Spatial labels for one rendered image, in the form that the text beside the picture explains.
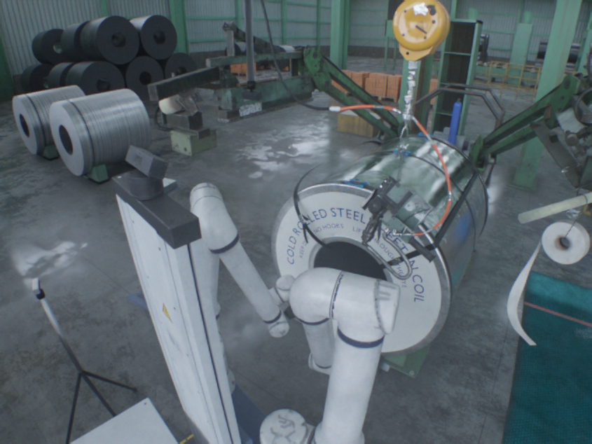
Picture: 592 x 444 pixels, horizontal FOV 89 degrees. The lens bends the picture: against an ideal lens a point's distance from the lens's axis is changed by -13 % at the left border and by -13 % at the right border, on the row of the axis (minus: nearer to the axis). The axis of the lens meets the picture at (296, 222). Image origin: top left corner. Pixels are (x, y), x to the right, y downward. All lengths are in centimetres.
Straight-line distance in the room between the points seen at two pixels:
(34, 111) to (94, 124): 234
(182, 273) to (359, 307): 38
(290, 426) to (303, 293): 54
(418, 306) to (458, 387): 90
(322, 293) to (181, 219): 35
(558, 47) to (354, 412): 570
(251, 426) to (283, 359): 117
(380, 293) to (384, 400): 178
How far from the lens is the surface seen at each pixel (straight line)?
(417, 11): 139
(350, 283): 79
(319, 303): 80
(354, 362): 87
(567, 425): 289
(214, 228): 113
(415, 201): 155
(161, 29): 1416
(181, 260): 66
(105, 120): 606
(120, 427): 153
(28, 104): 818
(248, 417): 157
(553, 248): 151
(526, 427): 273
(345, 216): 189
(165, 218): 66
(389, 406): 249
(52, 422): 280
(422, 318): 204
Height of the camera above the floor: 208
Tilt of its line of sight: 29 degrees down
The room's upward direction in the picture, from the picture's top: straight up
